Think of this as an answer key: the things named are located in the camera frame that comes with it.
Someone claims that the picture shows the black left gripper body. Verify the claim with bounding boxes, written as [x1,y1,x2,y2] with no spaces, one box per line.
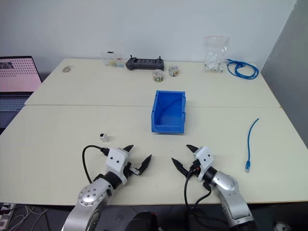
[124,162,141,180]

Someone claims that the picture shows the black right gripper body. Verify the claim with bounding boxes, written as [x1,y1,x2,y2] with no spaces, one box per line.
[188,156,202,178]

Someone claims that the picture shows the blue plastic bin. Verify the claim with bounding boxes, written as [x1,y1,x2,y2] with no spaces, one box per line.
[151,90,187,134]

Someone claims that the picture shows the dark rounded shape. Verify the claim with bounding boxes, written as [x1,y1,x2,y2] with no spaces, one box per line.
[124,211,158,231]

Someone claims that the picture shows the small clear jar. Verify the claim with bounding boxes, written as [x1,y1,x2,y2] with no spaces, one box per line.
[152,69,166,83]
[168,64,180,77]

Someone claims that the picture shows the black handheld controller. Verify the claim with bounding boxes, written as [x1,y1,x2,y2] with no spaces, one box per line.
[125,55,166,72]

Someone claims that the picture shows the clear plastic container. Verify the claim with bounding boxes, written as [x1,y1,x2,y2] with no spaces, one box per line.
[101,51,124,68]

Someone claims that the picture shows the clear bag of connectors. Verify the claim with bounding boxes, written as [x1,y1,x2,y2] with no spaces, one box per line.
[203,36,230,73]

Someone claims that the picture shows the white shoe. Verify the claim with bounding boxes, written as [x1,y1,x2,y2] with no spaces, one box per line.
[273,221,293,231]

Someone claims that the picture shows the grey partition panel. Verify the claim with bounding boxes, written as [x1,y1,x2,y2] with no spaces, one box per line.
[260,0,308,201]

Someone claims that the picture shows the open laptop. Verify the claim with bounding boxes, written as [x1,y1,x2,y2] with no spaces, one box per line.
[0,55,43,129]

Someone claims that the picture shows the white power strip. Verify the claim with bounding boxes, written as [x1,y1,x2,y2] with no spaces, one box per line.
[0,203,15,229]

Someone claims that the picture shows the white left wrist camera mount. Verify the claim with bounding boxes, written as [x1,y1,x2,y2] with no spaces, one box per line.
[105,148,132,185]

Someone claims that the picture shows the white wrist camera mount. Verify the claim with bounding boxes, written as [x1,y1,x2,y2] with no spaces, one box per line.
[195,146,216,182]
[105,148,132,185]

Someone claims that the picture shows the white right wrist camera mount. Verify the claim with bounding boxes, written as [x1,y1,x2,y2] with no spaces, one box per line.
[195,146,216,182]

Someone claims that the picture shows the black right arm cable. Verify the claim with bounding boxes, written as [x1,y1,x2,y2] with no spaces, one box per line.
[184,164,213,218]

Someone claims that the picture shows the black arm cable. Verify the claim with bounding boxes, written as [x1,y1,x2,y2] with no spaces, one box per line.
[81,145,110,185]
[184,164,213,218]

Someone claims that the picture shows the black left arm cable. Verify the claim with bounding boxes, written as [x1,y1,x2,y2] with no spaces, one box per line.
[81,145,110,185]

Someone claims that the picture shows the short blue Ethernet cable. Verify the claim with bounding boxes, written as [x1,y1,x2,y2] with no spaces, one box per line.
[244,117,260,173]

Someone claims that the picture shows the white floor cables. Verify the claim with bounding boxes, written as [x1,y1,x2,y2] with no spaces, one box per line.
[6,204,49,230]

